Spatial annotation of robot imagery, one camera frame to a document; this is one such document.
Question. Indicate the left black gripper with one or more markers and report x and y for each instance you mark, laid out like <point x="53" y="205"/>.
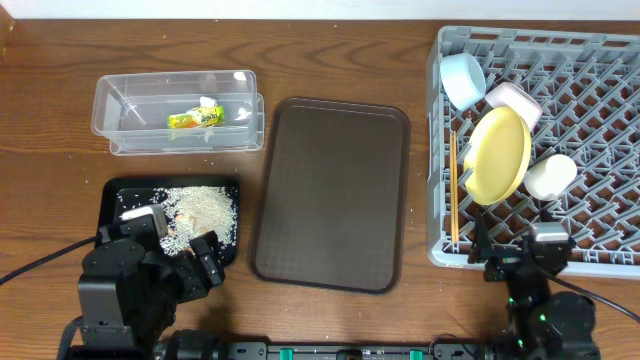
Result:
<point x="198" y="267"/>

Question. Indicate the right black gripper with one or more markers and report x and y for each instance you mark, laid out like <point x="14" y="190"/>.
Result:
<point x="505" y="263"/>

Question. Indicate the yellow round plate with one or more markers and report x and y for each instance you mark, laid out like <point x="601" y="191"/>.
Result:
<point x="499" y="155"/>

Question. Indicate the small white green cup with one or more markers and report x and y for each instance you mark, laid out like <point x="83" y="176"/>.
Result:
<point x="549" y="178"/>

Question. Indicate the green yellow snack wrapper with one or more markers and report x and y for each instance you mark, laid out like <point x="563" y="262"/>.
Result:
<point x="198" y="117"/>

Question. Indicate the white napkin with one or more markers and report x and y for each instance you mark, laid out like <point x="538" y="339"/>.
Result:
<point x="208" y="102"/>

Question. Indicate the white rice bowl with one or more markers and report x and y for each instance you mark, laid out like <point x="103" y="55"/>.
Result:
<point x="509" y="95"/>

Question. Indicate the light blue bowl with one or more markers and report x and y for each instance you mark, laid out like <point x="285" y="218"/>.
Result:
<point x="463" y="80"/>

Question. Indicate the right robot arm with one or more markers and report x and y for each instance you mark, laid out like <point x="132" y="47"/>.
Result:
<point x="542" y="324"/>

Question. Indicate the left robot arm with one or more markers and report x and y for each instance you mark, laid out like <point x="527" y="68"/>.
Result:
<point x="129" y="291"/>

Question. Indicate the black food waste tray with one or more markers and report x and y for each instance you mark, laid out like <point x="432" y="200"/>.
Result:
<point x="123" y="194"/>

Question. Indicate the grey dishwasher rack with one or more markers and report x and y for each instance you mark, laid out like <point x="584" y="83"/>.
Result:
<point x="588" y="88"/>

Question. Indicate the clear plastic waste bin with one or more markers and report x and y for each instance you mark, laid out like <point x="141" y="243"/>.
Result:
<point x="131" y="111"/>

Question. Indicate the spilled rice pile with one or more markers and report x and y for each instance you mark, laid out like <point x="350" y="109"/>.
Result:
<point x="195" y="211"/>

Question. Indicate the brown plastic serving tray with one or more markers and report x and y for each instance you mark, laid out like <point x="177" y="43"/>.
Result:
<point x="332" y="205"/>

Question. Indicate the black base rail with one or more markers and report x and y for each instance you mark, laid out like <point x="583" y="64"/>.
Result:
<point x="446" y="348"/>

